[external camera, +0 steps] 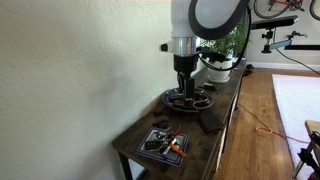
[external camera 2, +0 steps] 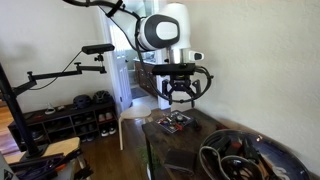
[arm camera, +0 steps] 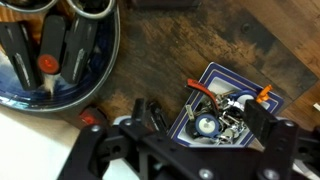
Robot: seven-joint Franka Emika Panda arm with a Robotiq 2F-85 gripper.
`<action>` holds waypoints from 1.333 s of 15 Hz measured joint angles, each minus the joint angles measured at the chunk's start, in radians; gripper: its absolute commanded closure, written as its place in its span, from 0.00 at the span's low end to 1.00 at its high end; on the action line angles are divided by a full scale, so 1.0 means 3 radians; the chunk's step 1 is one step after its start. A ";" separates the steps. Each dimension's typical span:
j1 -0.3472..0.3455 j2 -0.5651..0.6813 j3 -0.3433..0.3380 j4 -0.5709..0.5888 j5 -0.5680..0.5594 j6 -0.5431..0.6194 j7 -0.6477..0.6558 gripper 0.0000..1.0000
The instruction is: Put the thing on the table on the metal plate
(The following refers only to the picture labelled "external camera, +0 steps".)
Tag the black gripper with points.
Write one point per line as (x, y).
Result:
(186, 62)

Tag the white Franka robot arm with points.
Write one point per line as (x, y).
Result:
(181, 20)

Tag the round metal plate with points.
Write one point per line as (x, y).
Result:
(173, 106)

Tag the small black remote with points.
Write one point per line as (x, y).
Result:
(210, 86)

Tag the white pot saucer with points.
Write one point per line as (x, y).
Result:
(218, 80)

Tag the small dark red object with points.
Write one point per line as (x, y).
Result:
(157, 110)

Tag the white plant pot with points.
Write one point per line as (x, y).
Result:
(221, 74)

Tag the dark brown leather wallet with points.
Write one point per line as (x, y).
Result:
(210, 122)

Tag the silver key bunch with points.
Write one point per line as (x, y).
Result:
(162, 135)

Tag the dark wooden console table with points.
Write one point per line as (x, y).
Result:
(196, 146)

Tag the dark shoes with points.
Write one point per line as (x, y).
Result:
(248, 69)

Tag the black car key fob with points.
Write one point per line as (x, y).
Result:
(152, 145)

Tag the blue white square tray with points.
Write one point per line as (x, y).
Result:
(146, 154)

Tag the white floor rug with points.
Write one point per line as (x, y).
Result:
(296, 106)

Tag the wooden folding chair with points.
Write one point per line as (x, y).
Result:
(311, 146)

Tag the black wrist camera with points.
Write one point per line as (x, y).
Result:
(210, 54)

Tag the black camera stand clamp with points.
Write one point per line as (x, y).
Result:
(268, 41)

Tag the black bar camera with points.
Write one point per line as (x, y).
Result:
(273, 22)

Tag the red frame bicycle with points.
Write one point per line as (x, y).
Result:
(270, 10)

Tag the black wall shelf bar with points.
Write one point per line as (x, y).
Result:
(301, 47)

